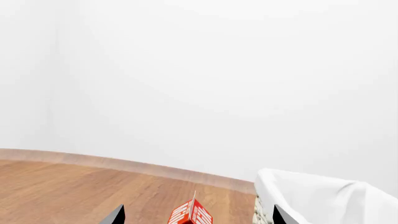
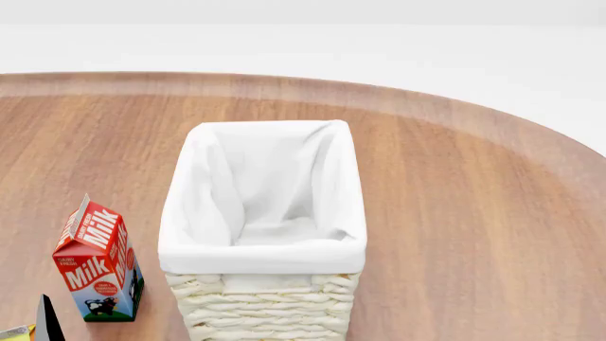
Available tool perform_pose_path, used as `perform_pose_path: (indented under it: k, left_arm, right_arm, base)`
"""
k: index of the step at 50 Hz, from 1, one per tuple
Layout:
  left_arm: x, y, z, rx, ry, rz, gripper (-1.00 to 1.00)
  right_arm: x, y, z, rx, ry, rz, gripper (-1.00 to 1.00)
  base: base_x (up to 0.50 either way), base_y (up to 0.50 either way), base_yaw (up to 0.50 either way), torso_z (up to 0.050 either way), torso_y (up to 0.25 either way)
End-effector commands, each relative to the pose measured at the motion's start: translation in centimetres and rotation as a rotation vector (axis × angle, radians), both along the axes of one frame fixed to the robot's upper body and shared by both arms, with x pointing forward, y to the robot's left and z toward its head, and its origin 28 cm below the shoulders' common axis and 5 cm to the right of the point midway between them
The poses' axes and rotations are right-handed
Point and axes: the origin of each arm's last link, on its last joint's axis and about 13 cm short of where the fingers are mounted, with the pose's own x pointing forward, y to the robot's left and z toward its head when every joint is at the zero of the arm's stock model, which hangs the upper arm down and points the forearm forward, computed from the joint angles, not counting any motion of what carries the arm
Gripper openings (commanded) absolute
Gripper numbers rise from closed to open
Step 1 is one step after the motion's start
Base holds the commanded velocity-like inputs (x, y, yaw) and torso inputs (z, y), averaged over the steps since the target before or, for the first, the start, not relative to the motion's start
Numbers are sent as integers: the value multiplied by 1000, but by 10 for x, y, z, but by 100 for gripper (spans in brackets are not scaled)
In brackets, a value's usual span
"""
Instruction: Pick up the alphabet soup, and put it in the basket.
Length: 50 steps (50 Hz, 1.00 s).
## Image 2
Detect white woven lined basket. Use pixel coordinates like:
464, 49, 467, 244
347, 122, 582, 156
157, 118, 369, 341

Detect yellow green packaged box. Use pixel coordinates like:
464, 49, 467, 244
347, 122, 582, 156
0, 323, 38, 341

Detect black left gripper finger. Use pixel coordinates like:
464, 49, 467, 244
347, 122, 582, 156
35, 293, 66, 341

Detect red milk carton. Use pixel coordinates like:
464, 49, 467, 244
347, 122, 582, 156
51, 192, 146, 324

